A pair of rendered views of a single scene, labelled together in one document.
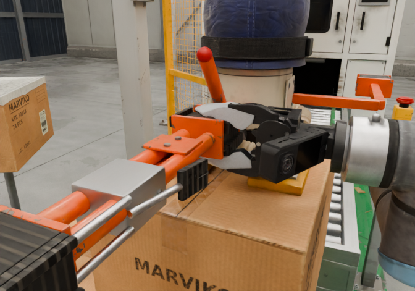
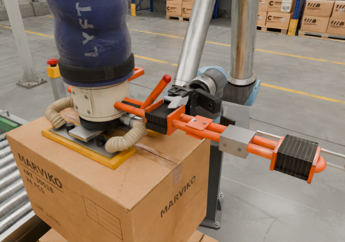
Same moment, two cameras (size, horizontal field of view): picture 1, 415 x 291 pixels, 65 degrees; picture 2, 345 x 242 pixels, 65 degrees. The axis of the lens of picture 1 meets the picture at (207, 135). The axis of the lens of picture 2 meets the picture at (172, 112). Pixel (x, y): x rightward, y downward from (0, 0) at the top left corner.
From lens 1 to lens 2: 77 cm
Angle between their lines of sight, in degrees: 72
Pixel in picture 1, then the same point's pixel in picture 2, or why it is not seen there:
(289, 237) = not seen: hidden behind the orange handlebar
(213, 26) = (104, 59)
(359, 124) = (205, 80)
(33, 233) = (288, 141)
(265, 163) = (218, 107)
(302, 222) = not seen: hidden behind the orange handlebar
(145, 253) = (165, 201)
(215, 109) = (179, 101)
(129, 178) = (241, 131)
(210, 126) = (181, 110)
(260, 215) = (184, 138)
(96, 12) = not seen: outside the picture
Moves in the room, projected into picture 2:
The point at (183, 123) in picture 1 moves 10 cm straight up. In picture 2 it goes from (173, 117) to (173, 82)
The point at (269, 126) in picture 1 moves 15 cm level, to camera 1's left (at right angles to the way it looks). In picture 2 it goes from (193, 96) to (187, 121)
